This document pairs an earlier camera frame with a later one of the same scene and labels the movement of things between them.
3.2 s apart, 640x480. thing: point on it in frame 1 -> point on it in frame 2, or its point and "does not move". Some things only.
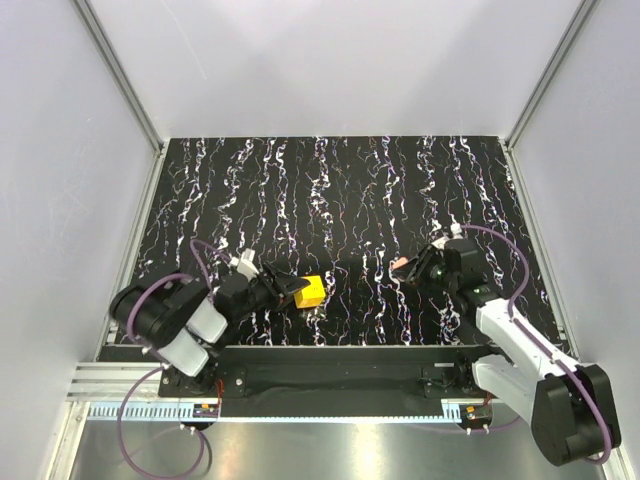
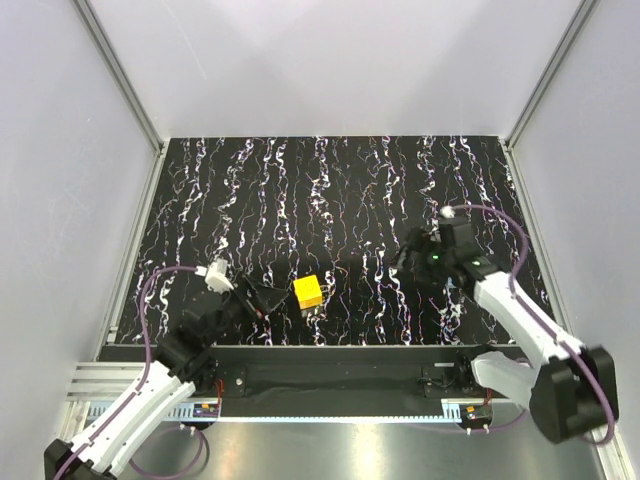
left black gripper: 280,291 -> 265,299
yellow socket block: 311,295 does not move
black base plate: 278,381 does not move
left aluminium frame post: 120,73 does not move
